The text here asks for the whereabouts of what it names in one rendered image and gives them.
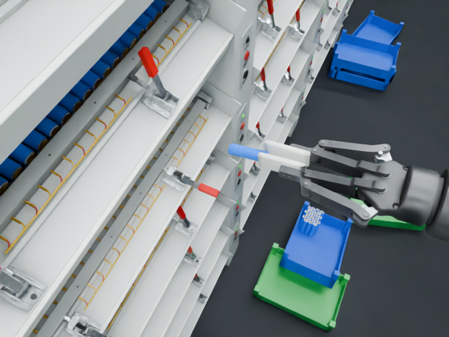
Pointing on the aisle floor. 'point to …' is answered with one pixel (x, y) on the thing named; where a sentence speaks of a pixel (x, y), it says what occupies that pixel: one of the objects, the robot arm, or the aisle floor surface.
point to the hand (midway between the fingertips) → (284, 158)
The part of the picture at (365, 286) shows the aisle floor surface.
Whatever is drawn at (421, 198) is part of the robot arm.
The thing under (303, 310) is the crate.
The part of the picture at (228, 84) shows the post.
